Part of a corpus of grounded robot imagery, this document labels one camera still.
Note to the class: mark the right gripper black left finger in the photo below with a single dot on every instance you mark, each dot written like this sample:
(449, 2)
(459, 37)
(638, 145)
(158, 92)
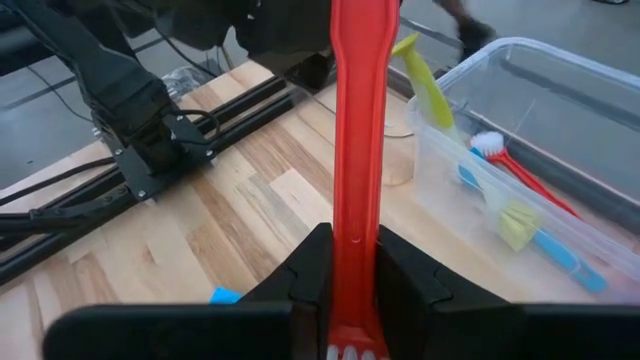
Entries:
(225, 330)

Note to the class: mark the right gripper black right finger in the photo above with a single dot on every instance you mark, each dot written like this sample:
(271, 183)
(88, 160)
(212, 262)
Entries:
(475, 330)

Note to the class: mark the blue sponge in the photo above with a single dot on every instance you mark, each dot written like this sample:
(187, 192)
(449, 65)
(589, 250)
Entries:
(225, 296)

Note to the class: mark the red dish brush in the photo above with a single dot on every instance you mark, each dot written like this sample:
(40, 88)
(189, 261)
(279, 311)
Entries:
(525, 175)
(362, 150)

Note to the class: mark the green dish brush yellow bristles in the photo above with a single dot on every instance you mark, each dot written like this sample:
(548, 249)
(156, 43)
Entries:
(427, 90)

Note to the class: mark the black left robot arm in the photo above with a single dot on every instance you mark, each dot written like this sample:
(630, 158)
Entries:
(120, 90)

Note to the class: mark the clear plastic bin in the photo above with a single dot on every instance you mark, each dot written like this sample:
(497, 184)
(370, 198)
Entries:
(450, 210)

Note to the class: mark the person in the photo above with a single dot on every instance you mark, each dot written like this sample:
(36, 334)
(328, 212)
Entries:
(475, 35)

